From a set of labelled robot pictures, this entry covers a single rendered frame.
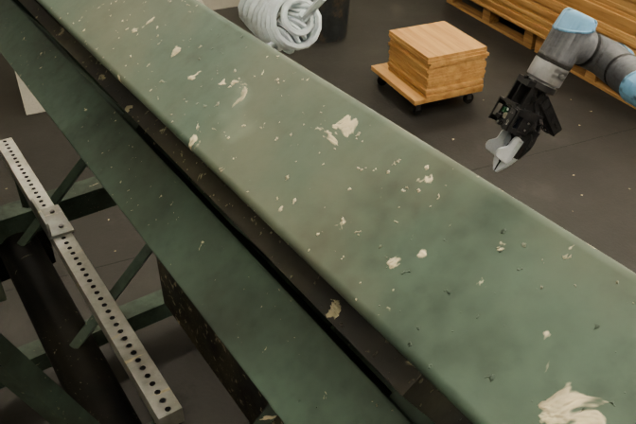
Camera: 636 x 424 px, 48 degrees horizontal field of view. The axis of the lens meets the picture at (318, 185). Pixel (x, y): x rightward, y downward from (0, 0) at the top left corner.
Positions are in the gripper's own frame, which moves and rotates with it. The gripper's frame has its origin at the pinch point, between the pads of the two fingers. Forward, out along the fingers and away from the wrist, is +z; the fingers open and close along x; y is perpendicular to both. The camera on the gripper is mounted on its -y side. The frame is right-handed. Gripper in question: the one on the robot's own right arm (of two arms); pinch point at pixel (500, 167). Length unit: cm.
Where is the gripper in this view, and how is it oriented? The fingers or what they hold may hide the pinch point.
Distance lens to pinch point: 161.1
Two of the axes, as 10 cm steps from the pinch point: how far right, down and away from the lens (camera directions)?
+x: 3.9, 5.0, -7.7
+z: -4.2, 8.4, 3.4
